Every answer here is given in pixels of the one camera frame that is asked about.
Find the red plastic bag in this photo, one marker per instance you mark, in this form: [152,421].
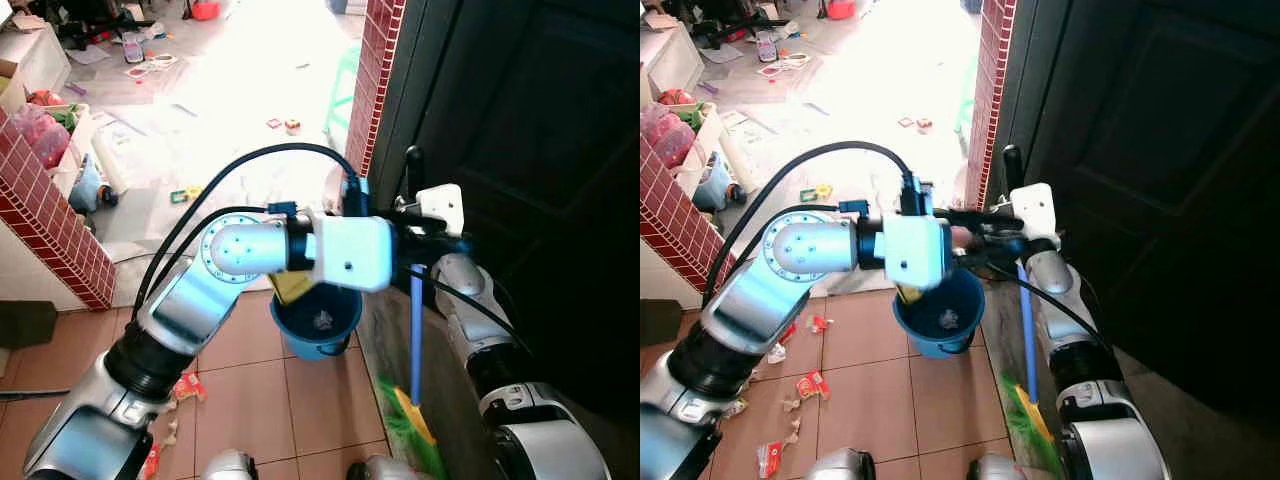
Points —
[667,137]
[42,137]

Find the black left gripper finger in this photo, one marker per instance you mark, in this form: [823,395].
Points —
[995,263]
[435,250]

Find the dark floor mat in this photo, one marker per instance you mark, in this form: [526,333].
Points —
[25,323]
[660,321]

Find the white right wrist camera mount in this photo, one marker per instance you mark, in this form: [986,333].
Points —
[442,208]
[1036,210]

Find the red white snack packet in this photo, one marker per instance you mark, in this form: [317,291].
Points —
[151,463]
[768,459]

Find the silver left robot leg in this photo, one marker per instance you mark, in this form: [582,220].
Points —
[228,468]
[834,467]

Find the pink white tray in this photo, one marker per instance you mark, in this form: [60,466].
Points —
[151,68]
[785,65]

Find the white paper roll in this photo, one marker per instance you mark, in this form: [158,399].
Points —
[741,160]
[108,160]

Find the red plastic basin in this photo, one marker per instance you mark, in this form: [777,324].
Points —
[205,9]
[841,8]

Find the light blue toy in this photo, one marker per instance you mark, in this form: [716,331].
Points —
[713,184]
[88,186]

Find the green yellow toy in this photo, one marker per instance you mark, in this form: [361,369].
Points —
[816,191]
[186,194]

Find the blue plastic bucket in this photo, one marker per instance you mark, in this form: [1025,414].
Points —
[925,335]
[300,335]

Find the small red white wrapper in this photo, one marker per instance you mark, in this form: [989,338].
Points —
[818,323]

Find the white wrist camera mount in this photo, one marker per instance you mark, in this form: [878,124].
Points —
[350,250]
[1036,210]
[442,208]
[915,250]

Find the dark wooden door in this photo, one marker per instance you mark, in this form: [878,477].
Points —
[1160,150]
[540,150]

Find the silver right robot leg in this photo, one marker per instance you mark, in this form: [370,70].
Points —
[995,468]
[385,470]

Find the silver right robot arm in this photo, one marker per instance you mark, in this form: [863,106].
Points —
[1062,300]
[482,322]

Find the white cardboard box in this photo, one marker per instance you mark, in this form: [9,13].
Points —
[35,60]
[670,55]

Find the white crumpled tissue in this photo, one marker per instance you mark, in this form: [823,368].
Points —
[776,352]

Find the silver robot leg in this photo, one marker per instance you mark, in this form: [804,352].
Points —
[834,467]
[385,470]
[995,468]
[228,468]

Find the black metal frame machine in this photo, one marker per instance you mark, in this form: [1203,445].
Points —
[730,28]
[95,28]

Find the white paper scrap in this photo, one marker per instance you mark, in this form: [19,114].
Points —
[171,430]
[792,430]

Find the crumpled grey paper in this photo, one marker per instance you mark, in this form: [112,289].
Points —
[323,320]
[946,319]

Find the red yellow snack wrapper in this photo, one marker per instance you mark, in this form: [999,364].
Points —
[187,386]
[812,385]

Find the green plastic stool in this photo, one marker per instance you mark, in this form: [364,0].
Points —
[342,80]
[968,95]

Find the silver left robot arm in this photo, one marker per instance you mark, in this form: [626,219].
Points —
[745,300]
[180,300]

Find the small red yellow toy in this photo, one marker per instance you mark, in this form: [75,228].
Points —
[924,125]
[292,126]

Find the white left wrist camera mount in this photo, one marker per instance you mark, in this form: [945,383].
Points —
[350,250]
[915,250]

